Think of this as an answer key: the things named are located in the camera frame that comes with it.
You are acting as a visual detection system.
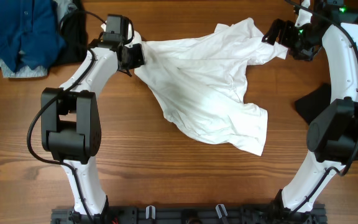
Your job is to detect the white t-shirt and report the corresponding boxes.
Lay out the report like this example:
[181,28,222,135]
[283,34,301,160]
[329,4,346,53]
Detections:
[134,18,287,156]

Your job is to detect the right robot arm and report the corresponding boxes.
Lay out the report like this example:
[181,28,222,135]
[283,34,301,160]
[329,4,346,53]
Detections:
[262,1,358,220]

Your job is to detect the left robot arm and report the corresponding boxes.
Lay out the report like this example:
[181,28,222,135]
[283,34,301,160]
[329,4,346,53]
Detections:
[38,14,145,223]

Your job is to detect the black garment in pile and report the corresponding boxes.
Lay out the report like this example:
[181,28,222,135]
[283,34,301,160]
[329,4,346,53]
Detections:
[53,0,88,67]

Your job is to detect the grey garment in pile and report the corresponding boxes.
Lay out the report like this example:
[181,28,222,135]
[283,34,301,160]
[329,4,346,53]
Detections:
[52,0,78,32]

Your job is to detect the blue shirt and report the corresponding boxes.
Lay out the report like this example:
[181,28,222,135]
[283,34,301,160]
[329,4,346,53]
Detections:
[0,0,66,72]

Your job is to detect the light patterned garment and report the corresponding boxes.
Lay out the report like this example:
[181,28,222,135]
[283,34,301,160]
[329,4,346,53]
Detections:
[0,59,48,78]

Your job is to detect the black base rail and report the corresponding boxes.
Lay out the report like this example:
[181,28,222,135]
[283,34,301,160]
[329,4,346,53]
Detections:
[50,203,328,224]

